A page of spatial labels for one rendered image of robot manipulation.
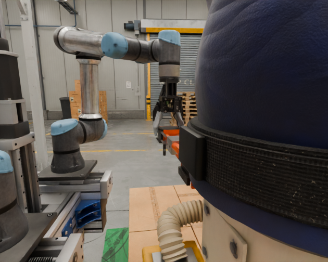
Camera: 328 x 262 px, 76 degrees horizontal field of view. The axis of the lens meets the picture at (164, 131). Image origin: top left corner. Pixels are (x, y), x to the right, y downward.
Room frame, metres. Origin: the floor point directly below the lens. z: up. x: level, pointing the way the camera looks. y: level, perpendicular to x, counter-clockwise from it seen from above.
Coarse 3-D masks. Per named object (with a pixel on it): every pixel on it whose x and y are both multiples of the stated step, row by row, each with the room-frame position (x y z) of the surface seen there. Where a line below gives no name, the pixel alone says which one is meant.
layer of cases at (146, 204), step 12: (132, 192) 1.67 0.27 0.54; (144, 192) 1.67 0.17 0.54; (156, 192) 1.67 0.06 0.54; (168, 192) 1.67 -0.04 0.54; (180, 192) 1.67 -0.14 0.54; (192, 192) 1.67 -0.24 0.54; (132, 204) 1.48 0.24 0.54; (144, 204) 1.48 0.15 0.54; (156, 204) 1.48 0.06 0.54; (168, 204) 1.48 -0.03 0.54; (132, 216) 1.32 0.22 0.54; (144, 216) 1.32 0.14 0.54; (156, 216) 1.32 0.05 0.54; (132, 228) 1.19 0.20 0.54; (144, 228) 1.19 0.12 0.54; (156, 228) 1.19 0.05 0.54; (192, 228) 1.20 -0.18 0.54; (132, 240) 1.09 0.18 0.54; (144, 240) 1.09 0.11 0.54; (156, 240) 1.09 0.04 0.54; (132, 252) 0.99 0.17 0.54
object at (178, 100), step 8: (160, 80) 0.75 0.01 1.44; (168, 80) 0.71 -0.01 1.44; (176, 80) 0.72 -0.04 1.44; (168, 88) 0.74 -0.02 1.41; (160, 96) 0.76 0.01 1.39; (168, 96) 0.71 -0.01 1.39; (176, 96) 0.72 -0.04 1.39; (160, 104) 0.77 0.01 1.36; (168, 104) 0.73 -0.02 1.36; (176, 104) 0.72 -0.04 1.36; (176, 112) 0.72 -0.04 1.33
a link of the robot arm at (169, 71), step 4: (164, 64) 0.73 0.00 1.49; (168, 64) 0.73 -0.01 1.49; (172, 64) 0.73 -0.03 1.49; (160, 68) 0.74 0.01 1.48; (164, 68) 0.73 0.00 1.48; (168, 68) 0.73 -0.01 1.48; (172, 68) 0.73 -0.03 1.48; (176, 68) 0.74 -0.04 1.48; (160, 72) 0.74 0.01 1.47; (164, 72) 0.73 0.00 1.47; (168, 72) 0.73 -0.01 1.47; (172, 72) 0.73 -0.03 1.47; (176, 72) 0.74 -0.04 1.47; (160, 76) 0.74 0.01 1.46; (164, 76) 0.73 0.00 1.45; (168, 76) 0.73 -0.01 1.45; (172, 76) 0.73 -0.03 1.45; (176, 76) 0.74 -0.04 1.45
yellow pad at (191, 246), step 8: (192, 240) 0.35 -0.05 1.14; (144, 248) 0.32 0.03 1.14; (152, 248) 0.32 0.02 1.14; (160, 248) 0.32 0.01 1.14; (192, 248) 0.32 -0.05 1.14; (144, 256) 0.31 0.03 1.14; (152, 256) 0.30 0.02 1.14; (160, 256) 0.30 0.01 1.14; (192, 256) 0.30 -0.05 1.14; (200, 256) 0.31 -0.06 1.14
